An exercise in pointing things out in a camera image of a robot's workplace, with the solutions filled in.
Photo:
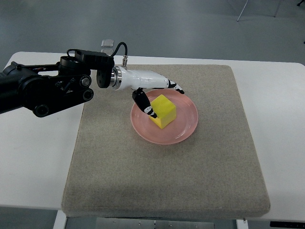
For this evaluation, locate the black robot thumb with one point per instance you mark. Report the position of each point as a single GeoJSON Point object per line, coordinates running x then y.
{"type": "Point", "coordinates": [143, 103]}

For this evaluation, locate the metal table frame bracket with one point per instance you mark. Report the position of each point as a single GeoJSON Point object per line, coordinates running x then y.
{"type": "Point", "coordinates": [113, 223]}

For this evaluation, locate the clear floor socket cover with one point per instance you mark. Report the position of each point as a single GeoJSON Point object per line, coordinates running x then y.
{"type": "Point", "coordinates": [107, 43]}

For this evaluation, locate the yellow foam block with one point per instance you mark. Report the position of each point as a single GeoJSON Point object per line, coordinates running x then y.
{"type": "Point", "coordinates": [165, 110]}

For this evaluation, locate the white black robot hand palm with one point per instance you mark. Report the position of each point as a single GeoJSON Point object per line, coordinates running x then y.
{"type": "Point", "coordinates": [122, 78]}

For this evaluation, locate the pink plate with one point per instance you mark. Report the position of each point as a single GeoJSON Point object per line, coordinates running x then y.
{"type": "Point", "coordinates": [176, 131]}

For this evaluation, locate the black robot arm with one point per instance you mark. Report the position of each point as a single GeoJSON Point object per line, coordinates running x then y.
{"type": "Point", "coordinates": [51, 88]}

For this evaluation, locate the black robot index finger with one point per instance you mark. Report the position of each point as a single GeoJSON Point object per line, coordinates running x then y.
{"type": "Point", "coordinates": [173, 85]}

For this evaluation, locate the white chair leg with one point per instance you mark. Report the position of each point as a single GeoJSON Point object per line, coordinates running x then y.
{"type": "Point", "coordinates": [241, 13]}

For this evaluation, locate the grey chair leg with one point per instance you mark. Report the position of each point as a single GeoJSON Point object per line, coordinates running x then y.
{"type": "Point", "coordinates": [277, 8]}

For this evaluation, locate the beige fabric mat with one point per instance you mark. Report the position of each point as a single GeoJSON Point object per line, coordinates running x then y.
{"type": "Point", "coordinates": [213, 174]}

